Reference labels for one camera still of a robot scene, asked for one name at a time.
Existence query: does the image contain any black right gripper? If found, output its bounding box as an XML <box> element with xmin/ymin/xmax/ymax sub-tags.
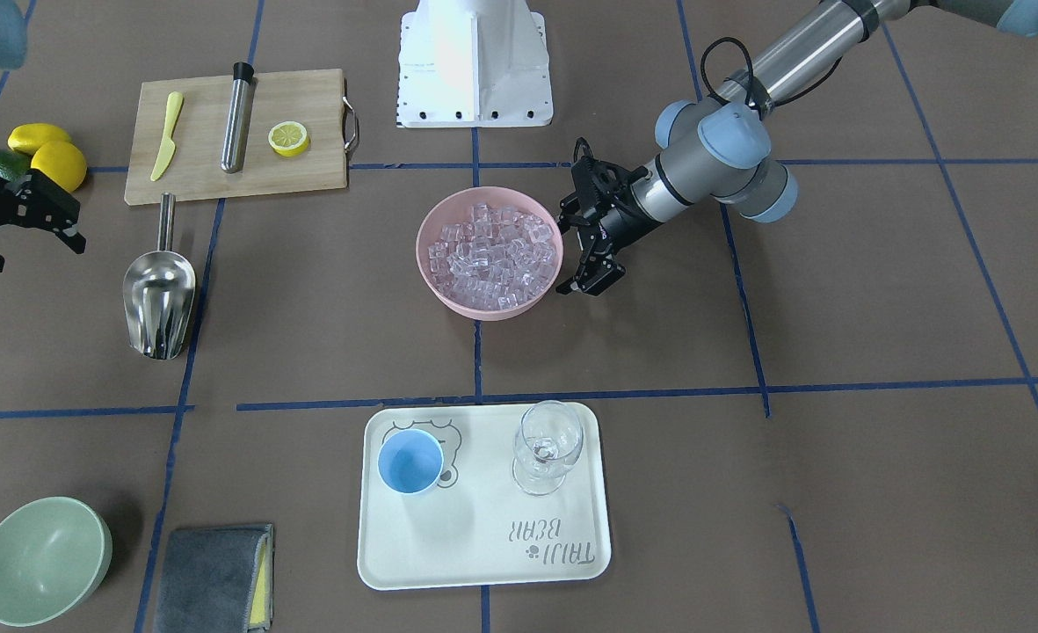
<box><xmin>0</xmin><ymin>169</ymin><xmax>86</xmax><ymax>272</ymax></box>

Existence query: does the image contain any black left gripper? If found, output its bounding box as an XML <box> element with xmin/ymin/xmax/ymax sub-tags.
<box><xmin>555</xmin><ymin>137</ymin><xmax>662</xmax><ymax>296</ymax></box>

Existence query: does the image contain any metal ice scoop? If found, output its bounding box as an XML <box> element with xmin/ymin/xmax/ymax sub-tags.
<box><xmin>121</xmin><ymin>193</ymin><xmax>197</xmax><ymax>360</ymax></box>

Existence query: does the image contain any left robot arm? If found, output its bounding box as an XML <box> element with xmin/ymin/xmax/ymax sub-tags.
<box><xmin>557</xmin><ymin>1</ymin><xmax>918</xmax><ymax>296</ymax></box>

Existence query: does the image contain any pink bowl of ice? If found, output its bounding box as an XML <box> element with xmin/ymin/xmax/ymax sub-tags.
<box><xmin>417</xmin><ymin>186</ymin><xmax>563</xmax><ymax>321</ymax></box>

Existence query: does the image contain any blue plastic cup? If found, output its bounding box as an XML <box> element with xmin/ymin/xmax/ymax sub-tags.
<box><xmin>377</xmin><ymin>428</ymin><xmax>445</xmax><ymax>494</ymax></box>

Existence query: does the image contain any green avocado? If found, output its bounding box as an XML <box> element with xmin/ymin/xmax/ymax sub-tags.
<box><xmin>0</xmin><ymin>149</ymin><xmax>32</xmax><ymax>183</ymax></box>

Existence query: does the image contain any yellow lemon front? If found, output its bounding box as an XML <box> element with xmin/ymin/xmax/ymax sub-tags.
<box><xmin>30</xmin><ymin>141</ymin><xmax>88</xmax><ymax>193</ymax></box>

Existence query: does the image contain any yellow lemon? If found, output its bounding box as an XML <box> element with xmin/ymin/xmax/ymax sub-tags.
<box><xmin>7</xmin><ymin>123</ymin><xmax>72</xmax><ymax>156</ymax></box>
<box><xmin>30</xmin><ymin>141</ymin><xmax>88</xmax><ymax>193</ymax></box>

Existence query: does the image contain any yellow lemon back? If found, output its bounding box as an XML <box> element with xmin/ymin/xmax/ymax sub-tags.
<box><xmin>7</xmin><ymin>123</ymin><xmax>72</xmax><ymax>156</ymax></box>

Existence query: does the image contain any clear wine glass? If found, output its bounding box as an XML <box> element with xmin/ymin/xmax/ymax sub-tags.
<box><xmin>512</xmin><ymin>400</ymin><xmax>585</xmax><ymax>496</ymax></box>

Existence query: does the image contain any wooden cutting board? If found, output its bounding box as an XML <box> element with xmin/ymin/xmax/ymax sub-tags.
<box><xmin>124</xmin><ymin>68</ymin><xmax>360</xmax><ymax>207</ymax></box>

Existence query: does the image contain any yellow plastic knife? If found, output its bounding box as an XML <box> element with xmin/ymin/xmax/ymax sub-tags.
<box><xmin>149</xmin><ymin>91</ymin><xmax>185</xmax><ymax>183</ymax></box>

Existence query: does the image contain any steel cylinder muddler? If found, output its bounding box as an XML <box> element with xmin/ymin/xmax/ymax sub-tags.
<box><xmin>220</xmin><ymin>62</ymin><xmax>255</xmax><ymax>175</ymax></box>

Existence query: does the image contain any cream serving tray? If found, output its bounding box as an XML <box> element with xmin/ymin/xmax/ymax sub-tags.
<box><xmin>357</xmin><ymin>402</ymin><xmax>613</xmax><ymax>591</ymax></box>

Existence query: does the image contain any lemon half slice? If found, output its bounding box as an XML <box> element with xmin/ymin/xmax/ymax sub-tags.
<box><xmin>268</xmin><ymin>120</ymin><xmax>310</xmax><ymax>157</ymax></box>

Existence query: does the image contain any green ceramic bowl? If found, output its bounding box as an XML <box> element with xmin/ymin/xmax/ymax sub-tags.
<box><xmin>0</xmin><ymin>496</ymin><xmax>113</xmax><ymax>628</ymax></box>

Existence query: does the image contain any grey folded cloth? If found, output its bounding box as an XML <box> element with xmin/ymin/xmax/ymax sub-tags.
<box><xmin>153</xmin><ymin>522</ymin><xmax>276</xmax><ymax>632</ymax></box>

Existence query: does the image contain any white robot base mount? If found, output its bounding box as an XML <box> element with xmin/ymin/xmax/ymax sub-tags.
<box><xmin>397</xmin><ymin>1</ymin><xmax>555</xmax><ymax>128</ymax></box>

